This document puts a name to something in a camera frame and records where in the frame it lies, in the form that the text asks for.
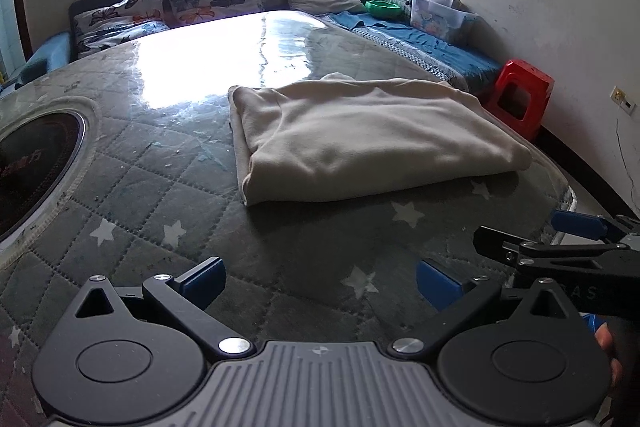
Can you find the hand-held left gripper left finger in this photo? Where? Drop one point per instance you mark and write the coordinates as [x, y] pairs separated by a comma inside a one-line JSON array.
[[205, 282]]

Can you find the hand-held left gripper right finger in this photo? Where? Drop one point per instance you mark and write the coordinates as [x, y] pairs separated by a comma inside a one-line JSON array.
[[440, 284]]

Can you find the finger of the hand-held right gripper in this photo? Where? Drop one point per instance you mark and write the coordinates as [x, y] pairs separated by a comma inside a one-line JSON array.
[[575, 223], [500, 244]]

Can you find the cream sweatshirt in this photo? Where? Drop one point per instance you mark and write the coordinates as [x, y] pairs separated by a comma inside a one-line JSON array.
[[375, 137]]

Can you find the person's right hand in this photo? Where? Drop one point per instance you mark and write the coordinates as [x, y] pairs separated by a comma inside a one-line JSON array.
[[605, 342]]

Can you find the tall red plastic stool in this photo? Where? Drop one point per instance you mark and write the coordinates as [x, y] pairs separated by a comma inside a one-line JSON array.
[[525, 74]]

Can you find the blue sofa blanket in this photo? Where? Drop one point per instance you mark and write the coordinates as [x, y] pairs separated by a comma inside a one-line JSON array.
[[440, 52]]

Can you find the round black induction cooker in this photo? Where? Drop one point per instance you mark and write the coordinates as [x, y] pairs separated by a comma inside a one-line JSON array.
[[30, 167]]

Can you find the clear plastic storage box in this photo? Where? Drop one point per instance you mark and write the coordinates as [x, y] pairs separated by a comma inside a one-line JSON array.
[[440, 19]]

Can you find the green plastic bowl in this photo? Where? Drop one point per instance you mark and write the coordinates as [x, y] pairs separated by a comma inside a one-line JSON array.
[[383, 9]]

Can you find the flat butterfly print pillow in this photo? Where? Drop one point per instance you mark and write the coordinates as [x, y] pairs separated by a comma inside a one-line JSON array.
[[115, 19]]

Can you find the wall socket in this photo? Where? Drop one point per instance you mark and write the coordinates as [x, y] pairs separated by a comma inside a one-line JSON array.
[[623, 100]]

